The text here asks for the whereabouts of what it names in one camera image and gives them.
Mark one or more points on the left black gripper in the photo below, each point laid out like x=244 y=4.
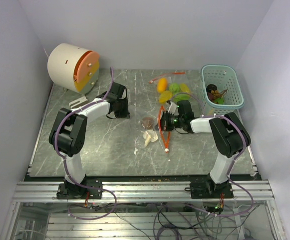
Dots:
x=126 y=114

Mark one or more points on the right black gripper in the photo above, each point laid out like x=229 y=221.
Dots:
x=164 y=124

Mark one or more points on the clear zip bag red seal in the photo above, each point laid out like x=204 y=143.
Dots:
x=164 y=136

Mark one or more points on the fake brown mushroom cap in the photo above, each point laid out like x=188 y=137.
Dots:
x=148 y=123

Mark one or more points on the fake mushroom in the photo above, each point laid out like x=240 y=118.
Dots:
x=149 y=136

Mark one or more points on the fake dark purple fruit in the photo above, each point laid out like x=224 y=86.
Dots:
x=211 y=87

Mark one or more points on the fake longan bunch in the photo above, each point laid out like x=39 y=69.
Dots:
x=215 y=94

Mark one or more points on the teal plastic basket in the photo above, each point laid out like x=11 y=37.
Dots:
x=230 y=97

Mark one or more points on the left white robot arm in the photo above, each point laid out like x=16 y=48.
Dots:
x=69 y=130

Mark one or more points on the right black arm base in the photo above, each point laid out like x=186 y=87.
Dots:
x=210 y=190

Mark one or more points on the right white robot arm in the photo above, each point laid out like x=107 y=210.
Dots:
x=230 y=136

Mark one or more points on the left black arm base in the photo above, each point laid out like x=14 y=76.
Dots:
x=69 y=191

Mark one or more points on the fake yellow starfruit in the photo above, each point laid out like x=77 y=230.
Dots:
x=165 y=96

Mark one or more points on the fake green starfruit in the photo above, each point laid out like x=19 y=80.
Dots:
x=180 y=97

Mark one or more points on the fake green round fruit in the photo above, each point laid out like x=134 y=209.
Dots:
x=174 y=88

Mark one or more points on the fake yellow fruit slice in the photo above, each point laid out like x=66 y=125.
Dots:
x=184 y=89

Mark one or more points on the fake orange mango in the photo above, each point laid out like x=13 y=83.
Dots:
x=162 y=84

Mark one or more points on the small white slotted block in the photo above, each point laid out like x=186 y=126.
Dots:
x=78 y=102

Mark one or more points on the white cylinder drawer unit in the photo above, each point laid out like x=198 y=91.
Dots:
x=73 y=68

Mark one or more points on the aluminium frame rail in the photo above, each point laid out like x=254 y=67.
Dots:
x=138 y=192

